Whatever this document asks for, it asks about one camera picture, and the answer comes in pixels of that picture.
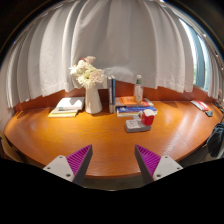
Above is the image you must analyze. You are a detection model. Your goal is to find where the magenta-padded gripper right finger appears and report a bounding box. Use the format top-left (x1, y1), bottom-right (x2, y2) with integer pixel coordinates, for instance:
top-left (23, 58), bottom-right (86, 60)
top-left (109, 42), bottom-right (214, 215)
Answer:
top-left (134, 144), bottom-right (184, 185)

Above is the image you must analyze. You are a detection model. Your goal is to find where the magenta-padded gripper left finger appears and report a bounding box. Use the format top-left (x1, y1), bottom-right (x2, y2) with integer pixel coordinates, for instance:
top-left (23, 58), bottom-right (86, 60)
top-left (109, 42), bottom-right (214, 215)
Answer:
top-left (43, 144), bottom-right (94, 186)

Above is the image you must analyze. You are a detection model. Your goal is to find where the red and white charger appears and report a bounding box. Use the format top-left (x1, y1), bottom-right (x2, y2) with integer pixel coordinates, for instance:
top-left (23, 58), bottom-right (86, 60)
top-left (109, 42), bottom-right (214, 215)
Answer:
top-left (138, 109), bottom-right (156, 127)

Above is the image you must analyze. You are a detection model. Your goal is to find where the yellow book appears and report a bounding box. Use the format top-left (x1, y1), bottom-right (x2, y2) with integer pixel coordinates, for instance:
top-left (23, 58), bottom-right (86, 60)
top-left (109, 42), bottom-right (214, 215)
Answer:
top-left (48, 107), bottom-right (80, 118)

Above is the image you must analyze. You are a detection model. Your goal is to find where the dark bag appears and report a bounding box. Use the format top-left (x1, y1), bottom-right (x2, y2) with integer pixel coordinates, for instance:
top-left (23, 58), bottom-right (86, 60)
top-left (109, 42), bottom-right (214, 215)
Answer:
top-left (206, 122), bottom-right (224, 158)

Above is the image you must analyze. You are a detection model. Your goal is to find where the white flat book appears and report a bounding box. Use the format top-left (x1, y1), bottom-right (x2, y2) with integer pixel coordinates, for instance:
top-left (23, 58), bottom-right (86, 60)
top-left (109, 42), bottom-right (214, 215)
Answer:
top-left (116, 111), bottom-right (145, 118)

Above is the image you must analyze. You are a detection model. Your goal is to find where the white notebook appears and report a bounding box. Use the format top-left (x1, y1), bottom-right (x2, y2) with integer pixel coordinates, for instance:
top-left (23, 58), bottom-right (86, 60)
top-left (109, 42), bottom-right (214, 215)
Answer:
top-left (55, 96), bottom-right (86, 112)

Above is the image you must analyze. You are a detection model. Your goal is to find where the red book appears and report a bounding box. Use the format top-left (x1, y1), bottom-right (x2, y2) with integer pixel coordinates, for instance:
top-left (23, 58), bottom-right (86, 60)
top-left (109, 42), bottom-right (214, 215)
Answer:
top-left (190, 99), bottom-right (210, 112)

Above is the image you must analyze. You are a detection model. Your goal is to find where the white ceramic vase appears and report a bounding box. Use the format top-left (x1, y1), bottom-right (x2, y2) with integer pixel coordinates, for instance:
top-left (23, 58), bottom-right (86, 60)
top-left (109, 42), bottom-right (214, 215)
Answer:
top-left (84, 84), bottom-right (104, 115)

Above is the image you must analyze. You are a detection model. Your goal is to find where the clear plastic bottle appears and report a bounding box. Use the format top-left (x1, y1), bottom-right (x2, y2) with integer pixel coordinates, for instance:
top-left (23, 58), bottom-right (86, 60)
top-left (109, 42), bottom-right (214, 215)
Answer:
top-left (133, 74), bottom-right (145, 104)

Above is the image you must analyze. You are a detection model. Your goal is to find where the dark blue hardcover book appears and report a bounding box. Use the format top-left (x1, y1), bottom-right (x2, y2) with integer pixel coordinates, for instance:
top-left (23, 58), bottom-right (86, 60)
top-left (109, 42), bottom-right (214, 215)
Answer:
top-left (107, 75), bottom-right (117, 114)

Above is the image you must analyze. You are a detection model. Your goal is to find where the white flower bouquet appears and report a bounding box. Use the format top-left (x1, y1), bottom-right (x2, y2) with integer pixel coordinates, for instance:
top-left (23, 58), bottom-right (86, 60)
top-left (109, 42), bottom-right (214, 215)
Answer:
top-left (69, 55), bottom-right (106, 90)

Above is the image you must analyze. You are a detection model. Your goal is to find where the window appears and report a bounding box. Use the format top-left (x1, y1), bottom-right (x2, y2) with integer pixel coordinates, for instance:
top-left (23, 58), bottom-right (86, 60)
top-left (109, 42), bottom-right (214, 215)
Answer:
top-left (179, 18), bottom-right (209, 91)

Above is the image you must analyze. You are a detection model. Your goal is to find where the white curtain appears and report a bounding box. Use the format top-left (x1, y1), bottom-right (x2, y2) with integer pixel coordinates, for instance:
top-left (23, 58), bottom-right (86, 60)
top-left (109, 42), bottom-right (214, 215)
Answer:
top-left (0, 0), bottom-right (224, 109)

